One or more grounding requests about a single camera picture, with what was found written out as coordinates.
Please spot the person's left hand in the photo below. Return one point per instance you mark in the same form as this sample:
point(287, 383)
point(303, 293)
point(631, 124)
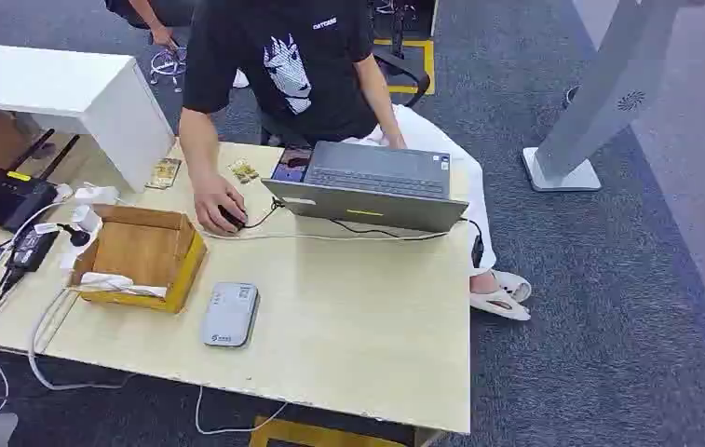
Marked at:
point(396, 142)

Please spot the person's right hand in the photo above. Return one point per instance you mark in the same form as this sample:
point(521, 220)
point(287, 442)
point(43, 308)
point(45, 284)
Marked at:
point(213, 194)

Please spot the black computer mouse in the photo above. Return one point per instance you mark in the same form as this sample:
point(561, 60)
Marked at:
point(235, 218)

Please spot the small printed card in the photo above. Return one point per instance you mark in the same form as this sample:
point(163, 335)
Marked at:
point(244, 171)

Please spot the grey laptop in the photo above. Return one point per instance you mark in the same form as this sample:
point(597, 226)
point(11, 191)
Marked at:
point(376, 191)

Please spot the large printed card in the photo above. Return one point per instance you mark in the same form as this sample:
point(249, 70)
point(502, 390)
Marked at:
point(164, 173)

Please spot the black office chair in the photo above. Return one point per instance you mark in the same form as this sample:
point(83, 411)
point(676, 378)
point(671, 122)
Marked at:
point(404, 68)

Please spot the wooden card box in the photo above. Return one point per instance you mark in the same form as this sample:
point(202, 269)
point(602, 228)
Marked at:
point(142, 253)

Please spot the grey card reader device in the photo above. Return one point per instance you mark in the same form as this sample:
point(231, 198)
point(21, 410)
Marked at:
point(230, 314)

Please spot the white plug adapter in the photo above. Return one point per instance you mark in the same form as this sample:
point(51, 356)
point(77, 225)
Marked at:
point(85, 217)

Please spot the white cloth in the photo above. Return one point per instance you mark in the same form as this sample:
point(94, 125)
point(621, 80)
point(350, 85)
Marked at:
point(111, 282)

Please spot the black plug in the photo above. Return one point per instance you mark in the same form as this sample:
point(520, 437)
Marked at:
point(77, 236)

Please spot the white sandal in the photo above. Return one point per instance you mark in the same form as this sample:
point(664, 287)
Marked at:
point(500, 303)
point(512, 282)

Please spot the white cabinet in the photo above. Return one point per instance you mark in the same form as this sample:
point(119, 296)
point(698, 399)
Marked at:
point(62, 86)

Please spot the person standing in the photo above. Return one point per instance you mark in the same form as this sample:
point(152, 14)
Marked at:
point(154, 15)

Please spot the black power adapter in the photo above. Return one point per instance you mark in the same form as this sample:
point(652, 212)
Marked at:
point(32, 248)

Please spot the black router with antennas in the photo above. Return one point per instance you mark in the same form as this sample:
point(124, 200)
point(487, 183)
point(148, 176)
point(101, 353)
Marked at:
point(9, 197)

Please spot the white kiosk stand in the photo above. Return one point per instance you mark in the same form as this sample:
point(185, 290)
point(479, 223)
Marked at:
point(605, 92)

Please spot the yellow wooden frame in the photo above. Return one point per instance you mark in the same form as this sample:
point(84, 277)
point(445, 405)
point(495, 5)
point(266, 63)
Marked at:
point(315, 435)

